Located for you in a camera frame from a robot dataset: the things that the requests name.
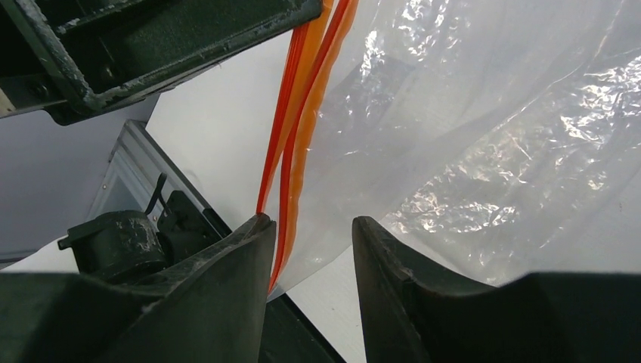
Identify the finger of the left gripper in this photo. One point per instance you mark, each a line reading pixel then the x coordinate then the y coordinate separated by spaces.
pixel 79 59

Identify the clear zip top bag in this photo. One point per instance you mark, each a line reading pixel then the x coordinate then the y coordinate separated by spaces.
pixel 495 137

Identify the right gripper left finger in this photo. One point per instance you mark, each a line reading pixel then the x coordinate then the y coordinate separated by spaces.
pixel 207 308

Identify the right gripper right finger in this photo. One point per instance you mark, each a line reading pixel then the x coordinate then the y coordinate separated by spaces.
pixel 415 310

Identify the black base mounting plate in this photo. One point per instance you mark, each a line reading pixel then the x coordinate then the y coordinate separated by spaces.
pixel 289 336

